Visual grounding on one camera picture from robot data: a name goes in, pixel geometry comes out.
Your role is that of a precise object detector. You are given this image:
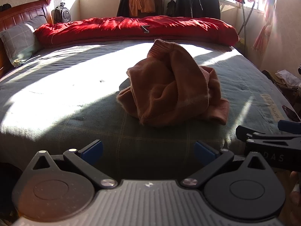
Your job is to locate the person's right hand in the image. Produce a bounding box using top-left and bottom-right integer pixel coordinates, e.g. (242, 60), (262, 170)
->
(290, 171), (301, 211)

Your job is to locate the orange garment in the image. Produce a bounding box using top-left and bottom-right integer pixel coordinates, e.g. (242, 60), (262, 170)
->
(129, 0), (156, 17)

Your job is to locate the dark chair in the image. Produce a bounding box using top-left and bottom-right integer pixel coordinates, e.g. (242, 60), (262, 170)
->
(117, 0), (165, 18)

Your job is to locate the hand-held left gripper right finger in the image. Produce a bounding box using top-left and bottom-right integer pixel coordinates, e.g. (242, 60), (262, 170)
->
(181, 141), (271, 189)

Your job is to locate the pile of white clothes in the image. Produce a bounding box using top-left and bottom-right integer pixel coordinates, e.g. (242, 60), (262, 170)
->
(275, 69), (301, 87)

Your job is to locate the metal clothes rack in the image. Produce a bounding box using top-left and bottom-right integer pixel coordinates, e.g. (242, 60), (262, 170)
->
(169, 0), (257, 36)

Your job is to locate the red duvet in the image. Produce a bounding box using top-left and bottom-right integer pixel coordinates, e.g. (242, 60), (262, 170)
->
(35, 16), (239, 47)

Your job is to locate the wooden headboard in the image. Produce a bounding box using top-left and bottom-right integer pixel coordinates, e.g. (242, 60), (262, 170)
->
(0, 0), (53, 76)

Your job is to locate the orange knit sweater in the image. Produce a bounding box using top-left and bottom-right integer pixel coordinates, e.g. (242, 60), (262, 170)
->
(117, 39), (230, 127)

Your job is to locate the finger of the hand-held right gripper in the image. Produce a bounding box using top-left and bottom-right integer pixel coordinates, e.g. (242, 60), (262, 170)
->
(278, 120), (301, 134)
(236, 125), (301, 146)

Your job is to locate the grey plaid pillow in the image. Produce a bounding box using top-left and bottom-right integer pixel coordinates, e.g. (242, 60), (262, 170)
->
(0, 15), (47, 67)

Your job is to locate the dark red phone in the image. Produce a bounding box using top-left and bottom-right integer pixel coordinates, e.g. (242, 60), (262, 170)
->
(282, 105), (301, 122)

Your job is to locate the grey backpack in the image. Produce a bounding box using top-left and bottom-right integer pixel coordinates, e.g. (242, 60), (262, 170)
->
(54, 2), (71, 24)

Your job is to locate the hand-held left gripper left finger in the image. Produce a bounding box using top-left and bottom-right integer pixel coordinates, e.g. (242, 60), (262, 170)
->
(30, 139), (118, 189)

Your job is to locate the dark hanging bag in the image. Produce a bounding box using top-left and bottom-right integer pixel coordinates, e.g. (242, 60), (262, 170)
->
(166, 0), (176, 17)

